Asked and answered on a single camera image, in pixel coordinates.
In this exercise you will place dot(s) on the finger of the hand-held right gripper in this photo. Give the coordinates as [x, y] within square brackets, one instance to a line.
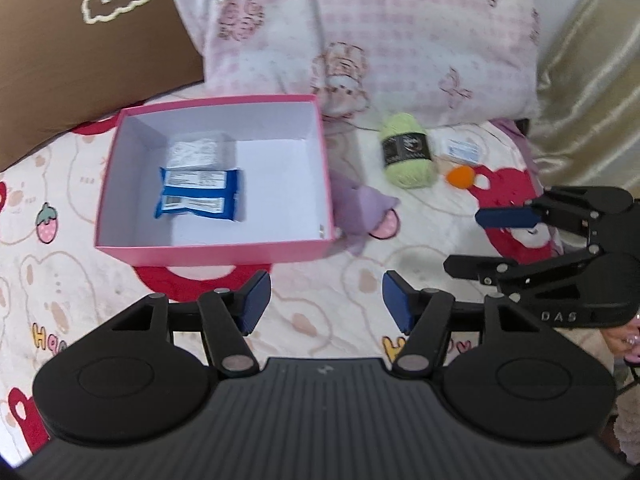
[505, 217]
[480, 267]

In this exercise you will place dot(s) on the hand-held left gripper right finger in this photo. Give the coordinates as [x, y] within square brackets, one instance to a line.
[397, 302]

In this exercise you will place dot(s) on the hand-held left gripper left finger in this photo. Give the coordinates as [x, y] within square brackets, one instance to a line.
[255, 305]

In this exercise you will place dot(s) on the orange makeup sponge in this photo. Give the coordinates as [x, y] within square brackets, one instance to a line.
[461, 176]

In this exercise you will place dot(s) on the small white packet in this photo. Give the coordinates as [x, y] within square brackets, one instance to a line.
[462, 150]

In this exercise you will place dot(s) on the purple plush toy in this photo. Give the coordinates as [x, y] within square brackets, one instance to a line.
[355, 210]

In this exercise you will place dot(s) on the green yarn ball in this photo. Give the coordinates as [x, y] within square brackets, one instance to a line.
[407, 170]

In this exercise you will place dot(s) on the pink cardboard box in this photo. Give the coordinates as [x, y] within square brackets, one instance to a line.
[280, 185]

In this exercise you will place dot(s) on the blue snack packet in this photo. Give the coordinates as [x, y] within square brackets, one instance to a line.
[200, 195]

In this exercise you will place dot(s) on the clear plastic floss pick box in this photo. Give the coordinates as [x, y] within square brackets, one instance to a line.
[197, 152]

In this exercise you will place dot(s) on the person's right hand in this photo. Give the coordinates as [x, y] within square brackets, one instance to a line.
[627, 347]

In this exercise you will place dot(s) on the gold satin curtain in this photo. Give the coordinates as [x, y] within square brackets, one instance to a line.
[590, 85]

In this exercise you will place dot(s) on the pink checked pillow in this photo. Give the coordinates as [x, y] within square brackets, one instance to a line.
[375, 25]

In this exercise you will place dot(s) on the brown pillow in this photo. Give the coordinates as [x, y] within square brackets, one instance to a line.
[75, 75]

